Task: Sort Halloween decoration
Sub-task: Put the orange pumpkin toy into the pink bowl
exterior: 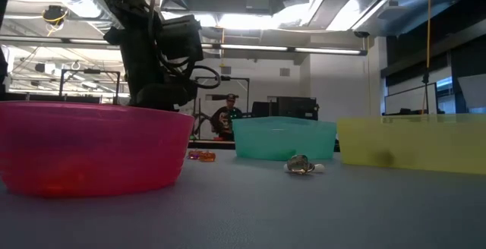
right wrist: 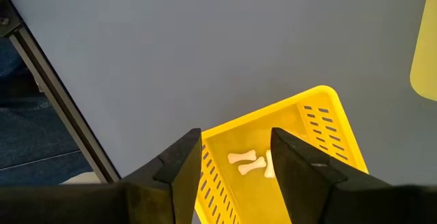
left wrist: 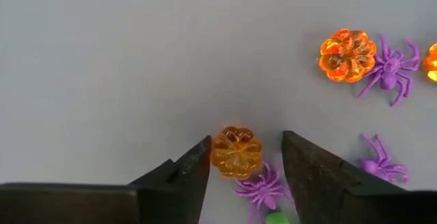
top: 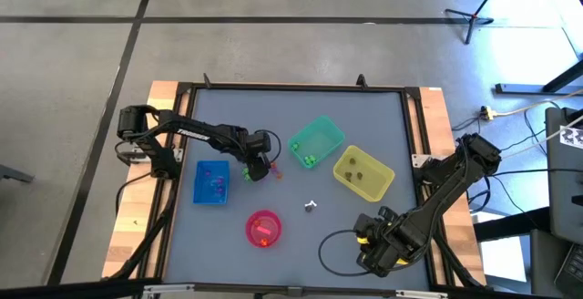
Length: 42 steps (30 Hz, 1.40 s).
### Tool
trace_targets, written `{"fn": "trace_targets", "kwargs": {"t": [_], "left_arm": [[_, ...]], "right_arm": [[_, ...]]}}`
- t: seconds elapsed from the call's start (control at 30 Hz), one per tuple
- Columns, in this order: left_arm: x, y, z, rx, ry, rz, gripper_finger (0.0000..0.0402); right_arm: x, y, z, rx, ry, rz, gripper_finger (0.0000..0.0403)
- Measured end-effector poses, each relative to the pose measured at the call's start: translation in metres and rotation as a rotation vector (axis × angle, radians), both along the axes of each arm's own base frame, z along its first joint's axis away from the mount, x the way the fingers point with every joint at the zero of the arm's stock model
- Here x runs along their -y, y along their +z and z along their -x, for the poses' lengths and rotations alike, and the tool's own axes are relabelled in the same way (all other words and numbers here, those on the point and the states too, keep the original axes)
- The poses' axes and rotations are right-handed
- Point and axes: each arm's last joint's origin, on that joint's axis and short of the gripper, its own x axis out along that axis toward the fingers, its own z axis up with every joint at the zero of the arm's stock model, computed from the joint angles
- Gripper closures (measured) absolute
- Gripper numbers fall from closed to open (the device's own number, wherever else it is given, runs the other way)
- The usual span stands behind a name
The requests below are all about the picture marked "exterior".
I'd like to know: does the large metal ceiling duct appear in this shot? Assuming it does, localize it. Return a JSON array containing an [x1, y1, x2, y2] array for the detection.
[[306, 0, 466, 37]]

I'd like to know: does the grey ceiling ventilation box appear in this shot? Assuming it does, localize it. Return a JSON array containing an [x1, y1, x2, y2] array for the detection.
[[245, 0, 275, 15]]

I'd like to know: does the grey monitor screen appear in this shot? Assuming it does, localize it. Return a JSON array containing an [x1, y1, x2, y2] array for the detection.
[[457, 73, 486, 110]]

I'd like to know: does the translucent teal plastic bin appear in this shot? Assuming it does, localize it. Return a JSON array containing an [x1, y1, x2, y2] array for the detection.
[[232, 115, 338, 162]]

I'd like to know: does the black left wrist camera cable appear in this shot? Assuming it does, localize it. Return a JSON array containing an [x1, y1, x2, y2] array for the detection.
[[163, 51, 222, 90]]

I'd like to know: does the yellow hanging cord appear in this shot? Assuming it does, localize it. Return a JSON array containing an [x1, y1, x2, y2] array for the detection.
[[426, 0, 433, 70]]

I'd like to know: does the black metal gantry frame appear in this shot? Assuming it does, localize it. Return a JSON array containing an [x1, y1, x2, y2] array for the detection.
[[58, 68, 122, 105], [191, 75, 251, 140]]

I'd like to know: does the black equipment cabinet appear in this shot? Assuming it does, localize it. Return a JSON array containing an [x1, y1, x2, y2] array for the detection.
[[250, 96, 320, 122]]

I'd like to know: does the yellow ceiling cable reel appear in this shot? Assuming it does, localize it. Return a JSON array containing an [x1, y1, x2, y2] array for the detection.
[[41, 5, 70, 27]]

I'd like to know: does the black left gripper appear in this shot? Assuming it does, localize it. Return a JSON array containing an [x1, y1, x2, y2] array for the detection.
[[120, 42, 199, 112]]

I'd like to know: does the small white plastic bone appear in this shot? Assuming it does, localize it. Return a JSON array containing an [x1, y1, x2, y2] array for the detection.
[[282, 163, 327, 174]]

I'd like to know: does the person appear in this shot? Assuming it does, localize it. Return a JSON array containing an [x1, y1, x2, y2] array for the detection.
[[210, 93, 244, 142]]

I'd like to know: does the black table frame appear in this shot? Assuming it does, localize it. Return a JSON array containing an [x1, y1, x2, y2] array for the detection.
[[188, 138, 339, 153]]

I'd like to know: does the black light stand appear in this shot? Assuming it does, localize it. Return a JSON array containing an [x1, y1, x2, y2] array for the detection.
[[421, 61, 432, 115]]

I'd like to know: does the translucent pink plastic bowl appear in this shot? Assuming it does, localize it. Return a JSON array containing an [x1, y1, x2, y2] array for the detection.
[[0, 100, 195, 199]]

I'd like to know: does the translucent yellow plastic bin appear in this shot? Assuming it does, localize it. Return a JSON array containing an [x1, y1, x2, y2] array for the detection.
[[336, 112, 486, 176]]

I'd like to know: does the shiny metal jingle bell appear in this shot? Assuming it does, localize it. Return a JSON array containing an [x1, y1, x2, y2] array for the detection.
[[286, 154, 315, 175]]

